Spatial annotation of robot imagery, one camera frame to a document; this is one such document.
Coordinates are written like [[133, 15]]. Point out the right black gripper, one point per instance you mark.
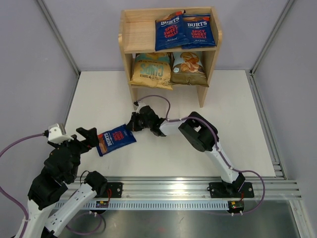
[[132, 125]]

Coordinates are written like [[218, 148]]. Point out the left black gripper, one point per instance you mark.
[[91, 137]]

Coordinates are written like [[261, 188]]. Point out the blue Burts bag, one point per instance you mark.
[[170, 31], [198, 31], [114, 139]]

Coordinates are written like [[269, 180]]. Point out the yellow kettle chips bag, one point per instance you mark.
[[152, 70]]

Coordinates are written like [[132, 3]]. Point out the light blue cassava chips bag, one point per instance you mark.
[[188, 69]]

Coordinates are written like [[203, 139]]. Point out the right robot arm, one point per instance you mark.
[[200, 133]]

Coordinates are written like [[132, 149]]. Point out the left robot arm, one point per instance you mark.
[[60, 170]]

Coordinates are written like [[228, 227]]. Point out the wooden two-tier shelf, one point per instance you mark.
[[137, 34]]

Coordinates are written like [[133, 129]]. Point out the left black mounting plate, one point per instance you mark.
[[113, 189]]

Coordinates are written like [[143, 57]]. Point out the black mounting plate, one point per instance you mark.
[[113, 189], [218, 190]]

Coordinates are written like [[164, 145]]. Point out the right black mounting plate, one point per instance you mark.
[[218, 190]]

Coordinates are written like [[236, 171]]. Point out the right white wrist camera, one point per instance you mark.
[[138, 105]]

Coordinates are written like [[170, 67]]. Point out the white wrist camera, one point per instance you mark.
[[56, 134], [138, 105]]

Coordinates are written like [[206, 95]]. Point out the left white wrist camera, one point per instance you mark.
[[56, 134]]

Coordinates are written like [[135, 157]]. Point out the white slotted cable duct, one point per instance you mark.
[[156, 205]]

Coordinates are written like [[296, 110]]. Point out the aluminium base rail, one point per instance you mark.
[[196, 188]]

